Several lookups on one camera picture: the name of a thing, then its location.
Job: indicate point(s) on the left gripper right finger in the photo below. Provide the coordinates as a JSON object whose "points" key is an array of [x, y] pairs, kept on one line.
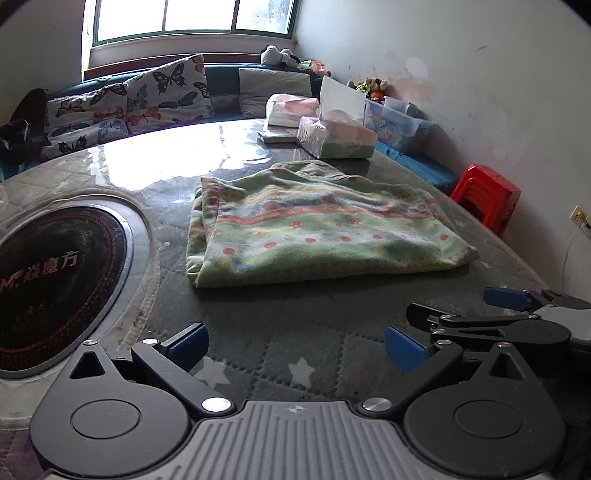
{"points": [[424, 364]]}

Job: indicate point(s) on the blue bench cover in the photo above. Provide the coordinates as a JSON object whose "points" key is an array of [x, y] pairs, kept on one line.
{"points": [[423, 166]]}

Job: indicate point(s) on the round black induction cooktop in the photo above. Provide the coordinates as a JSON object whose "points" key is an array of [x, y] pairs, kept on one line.
{"points": [[60, 273]]}

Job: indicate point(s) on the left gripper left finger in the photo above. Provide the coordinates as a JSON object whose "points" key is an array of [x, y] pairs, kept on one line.
{"points": [[167, 364]]}

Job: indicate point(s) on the butterfly pillow right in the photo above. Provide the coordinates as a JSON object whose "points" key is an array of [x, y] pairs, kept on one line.
{"points": [[171, 95]]}

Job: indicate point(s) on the white plush toy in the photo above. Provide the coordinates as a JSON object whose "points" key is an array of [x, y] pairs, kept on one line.
{"points": [[274, 57]]}

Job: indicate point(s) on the butterfly pillow left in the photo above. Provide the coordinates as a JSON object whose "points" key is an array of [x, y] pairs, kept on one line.
{"points": [[77, 122]]}

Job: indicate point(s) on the red plastic stool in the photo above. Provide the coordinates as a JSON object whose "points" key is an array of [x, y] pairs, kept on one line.
{"points": [[488, 196]]}

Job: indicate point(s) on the flat white remote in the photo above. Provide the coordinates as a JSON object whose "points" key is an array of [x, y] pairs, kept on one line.
{"points": [[271, 136]]}

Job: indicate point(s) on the brown plush toy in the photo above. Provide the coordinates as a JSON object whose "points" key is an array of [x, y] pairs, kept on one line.
{"points": [[374, 89]]}

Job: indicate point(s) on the wall socket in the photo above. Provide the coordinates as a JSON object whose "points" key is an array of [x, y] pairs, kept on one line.
{"points": [[582, 221]]}

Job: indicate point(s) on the colourful patterned baby garment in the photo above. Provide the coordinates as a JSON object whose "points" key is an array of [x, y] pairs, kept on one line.
{"points": [[306, 220]]}

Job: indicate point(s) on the open tissue pack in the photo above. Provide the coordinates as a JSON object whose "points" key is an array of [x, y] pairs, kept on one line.
{"points": [[338, 131]]}

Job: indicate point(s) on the window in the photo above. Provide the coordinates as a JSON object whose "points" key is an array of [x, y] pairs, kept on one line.
{"points": [[123, 20]]}

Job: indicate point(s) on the clear plastic storage box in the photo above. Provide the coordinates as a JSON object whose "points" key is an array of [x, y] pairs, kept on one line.
{"points": [[402, 132]]}

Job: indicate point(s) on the black bag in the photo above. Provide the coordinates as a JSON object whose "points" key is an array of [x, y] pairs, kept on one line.
{"points": [[23, 136]]}

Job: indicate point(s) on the grey cushion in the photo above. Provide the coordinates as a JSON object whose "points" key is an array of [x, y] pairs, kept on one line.
{"points": [[256, 86]]}

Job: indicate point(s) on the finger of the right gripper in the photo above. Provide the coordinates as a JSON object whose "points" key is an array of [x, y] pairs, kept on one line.
{"points": [[529, 333], [516, 300]]}

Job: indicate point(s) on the butterfly pillow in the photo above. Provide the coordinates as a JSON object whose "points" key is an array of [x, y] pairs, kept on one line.
{"points": [[171, 95], [77, 122]]}

